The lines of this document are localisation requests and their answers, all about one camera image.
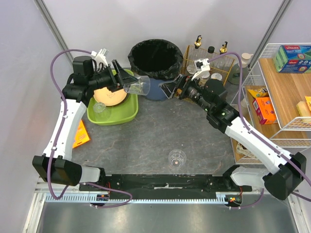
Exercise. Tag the blue label silver lid jar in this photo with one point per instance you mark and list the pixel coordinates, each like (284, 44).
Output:
(217, 76)

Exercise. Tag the black cap glass bottle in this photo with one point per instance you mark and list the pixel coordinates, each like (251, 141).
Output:
(211, 50)

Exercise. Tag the blue sponge package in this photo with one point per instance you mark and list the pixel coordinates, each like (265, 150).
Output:
(293, 59)

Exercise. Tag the orange purple box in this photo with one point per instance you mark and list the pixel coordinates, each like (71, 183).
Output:
(264, 110)

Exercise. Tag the white wire shelf rack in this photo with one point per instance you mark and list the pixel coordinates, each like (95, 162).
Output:
(286, 90)

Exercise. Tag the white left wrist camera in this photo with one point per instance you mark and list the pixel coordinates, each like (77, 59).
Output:
(100, 57)

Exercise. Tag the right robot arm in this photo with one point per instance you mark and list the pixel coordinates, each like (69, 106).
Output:
(283, 171)

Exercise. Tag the yellow snack bag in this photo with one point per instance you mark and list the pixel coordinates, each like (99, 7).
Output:
(258, 93)

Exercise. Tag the black mounting base plate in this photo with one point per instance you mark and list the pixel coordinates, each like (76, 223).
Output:
(206, 182)

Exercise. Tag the silver lid spice jar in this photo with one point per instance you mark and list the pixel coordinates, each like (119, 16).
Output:
(191, 69)

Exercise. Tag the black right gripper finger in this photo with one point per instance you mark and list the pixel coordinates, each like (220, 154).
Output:
(177, 83)
(169, 89)

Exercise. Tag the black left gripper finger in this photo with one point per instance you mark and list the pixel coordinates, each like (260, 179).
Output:
(118, 86)
(123, 76)

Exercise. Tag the glass oil bottle gold spout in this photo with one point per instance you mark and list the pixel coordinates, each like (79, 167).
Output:
(223, 53)

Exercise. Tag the cream pump soap bottle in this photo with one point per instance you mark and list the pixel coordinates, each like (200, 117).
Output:
(234, 76)

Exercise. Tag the green plastic basin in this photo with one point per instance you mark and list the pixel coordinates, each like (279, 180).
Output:
(121, 113)

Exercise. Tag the clear glass cup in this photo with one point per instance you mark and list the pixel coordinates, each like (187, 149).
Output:
(177, 158)
(101, 112)
(140, 87)

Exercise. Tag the blue trash bin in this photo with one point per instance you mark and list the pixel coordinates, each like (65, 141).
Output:
(155, 92)

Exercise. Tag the beige plate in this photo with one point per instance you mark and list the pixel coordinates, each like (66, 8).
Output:
(109, 98)

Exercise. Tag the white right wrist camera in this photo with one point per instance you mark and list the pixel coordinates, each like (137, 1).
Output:
(202, 69)

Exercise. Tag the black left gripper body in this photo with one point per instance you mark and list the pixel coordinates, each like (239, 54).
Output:
(114, 76)

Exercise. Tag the black trash bag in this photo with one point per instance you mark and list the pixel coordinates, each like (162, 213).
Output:
(156, 58)

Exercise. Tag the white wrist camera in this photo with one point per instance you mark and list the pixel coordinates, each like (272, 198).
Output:
(100, 57)
(202, 69)

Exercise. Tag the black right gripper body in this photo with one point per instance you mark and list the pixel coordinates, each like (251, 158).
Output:
(181, 85)

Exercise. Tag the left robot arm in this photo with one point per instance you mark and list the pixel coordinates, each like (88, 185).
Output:
(55, 164)

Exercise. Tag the chocolate cookie box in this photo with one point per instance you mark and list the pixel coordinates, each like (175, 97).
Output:
(244, 151)

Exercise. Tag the yellow sponge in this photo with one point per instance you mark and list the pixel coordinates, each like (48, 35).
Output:
(304, 107)

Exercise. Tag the yellow wire basket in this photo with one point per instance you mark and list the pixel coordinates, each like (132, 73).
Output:
(188, 60)

